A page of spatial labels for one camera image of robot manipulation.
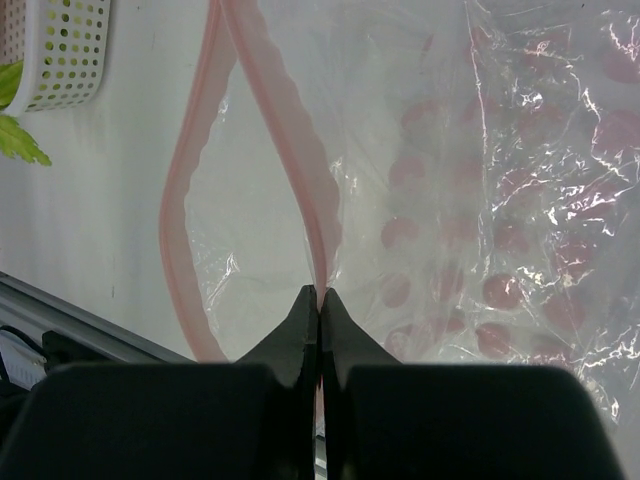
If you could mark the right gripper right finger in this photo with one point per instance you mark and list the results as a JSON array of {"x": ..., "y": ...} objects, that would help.
[{"x": 360, "y": 381}]

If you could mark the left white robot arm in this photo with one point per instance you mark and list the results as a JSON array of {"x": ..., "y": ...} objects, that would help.
[{"x": 24, "y": 362}]

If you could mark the clear pink-dotted zip bag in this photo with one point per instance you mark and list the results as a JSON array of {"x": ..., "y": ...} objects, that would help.
[{"x": 463, "y": 174}]

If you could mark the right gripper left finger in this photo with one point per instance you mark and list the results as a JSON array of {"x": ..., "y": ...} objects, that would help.
[{"x": 287, "y": 427}]

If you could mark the aluminium mounting rail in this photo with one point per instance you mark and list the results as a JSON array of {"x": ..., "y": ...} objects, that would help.
[{"x": 35, "y": 312}]

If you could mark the white perforated plastic basket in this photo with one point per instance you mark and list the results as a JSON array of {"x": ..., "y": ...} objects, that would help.
[{"x": 61, "y": 46}]

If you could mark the green celery stalk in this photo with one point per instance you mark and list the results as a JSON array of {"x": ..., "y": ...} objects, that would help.
[{"x": 16, "y": 142}]

